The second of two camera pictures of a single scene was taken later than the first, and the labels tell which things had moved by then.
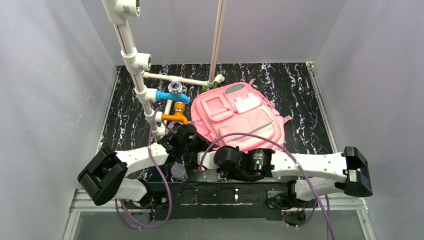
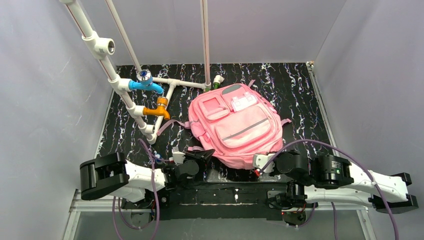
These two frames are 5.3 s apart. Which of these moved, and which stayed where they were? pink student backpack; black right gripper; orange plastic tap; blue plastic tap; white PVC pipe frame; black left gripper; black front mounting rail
Moved: white PVC pipe frame; black left gripper; black right gripper; orange plastic tap; blue plastic tap
Stayed: pink student backpack; black front mounting rail
